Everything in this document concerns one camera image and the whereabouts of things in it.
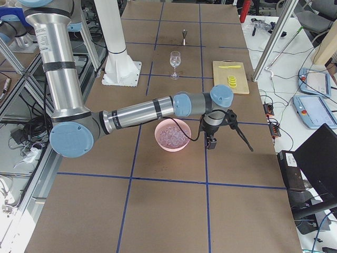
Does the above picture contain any yellow plastic knife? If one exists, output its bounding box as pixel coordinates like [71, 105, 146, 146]
[218, 65, 241, 69]

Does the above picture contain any pile of clear ice cubes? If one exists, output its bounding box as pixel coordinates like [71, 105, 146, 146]
[159, 126, 189, 149]

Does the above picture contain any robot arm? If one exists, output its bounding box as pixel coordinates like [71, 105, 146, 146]
[21, 1, 243, 158]

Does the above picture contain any clear wine glass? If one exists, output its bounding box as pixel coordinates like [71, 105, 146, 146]
[170, 51, 181, 80]

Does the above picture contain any bamboo cutting board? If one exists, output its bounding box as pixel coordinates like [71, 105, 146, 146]
[212, 61, 250, 95]

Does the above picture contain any black box with label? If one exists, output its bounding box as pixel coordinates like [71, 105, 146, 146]
[277, 150, 305, 192]

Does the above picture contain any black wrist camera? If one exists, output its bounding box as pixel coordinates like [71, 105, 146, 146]
[206, 134, 217, 150]

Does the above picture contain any teach pendant near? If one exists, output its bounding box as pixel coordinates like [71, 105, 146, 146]
[292, 95, 336, 129]

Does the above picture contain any teach pendant far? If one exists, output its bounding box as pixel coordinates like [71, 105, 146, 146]
[298, 67, 331, 98]

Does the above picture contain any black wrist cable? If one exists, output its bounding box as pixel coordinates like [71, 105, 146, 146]
[168, 109, 230, 142]

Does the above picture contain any black laptop computer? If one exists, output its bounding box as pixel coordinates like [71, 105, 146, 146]
[293, 124, 336, 199]

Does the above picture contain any teach pendant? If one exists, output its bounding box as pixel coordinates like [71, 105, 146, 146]
[298, 67, 331, 98]
[292, 95, 336, 129]

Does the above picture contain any aluminium frame post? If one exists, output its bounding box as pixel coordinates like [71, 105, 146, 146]
[252, 0, 298, 82]

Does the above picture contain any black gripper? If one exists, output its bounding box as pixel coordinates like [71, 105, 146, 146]
[225, 109, 254, 152]

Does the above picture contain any steel double jigger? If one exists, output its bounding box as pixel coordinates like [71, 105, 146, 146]
[182, 29, 187, 46]

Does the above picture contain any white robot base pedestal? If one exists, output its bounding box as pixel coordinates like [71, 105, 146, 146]
[94, 0, 142, 87]

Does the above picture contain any red cylinder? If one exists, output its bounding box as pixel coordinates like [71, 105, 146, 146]
[240, 0, 251, 23]

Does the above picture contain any pink ribbed bowl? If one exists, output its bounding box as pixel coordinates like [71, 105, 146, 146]
[154, 119, 191, 152]

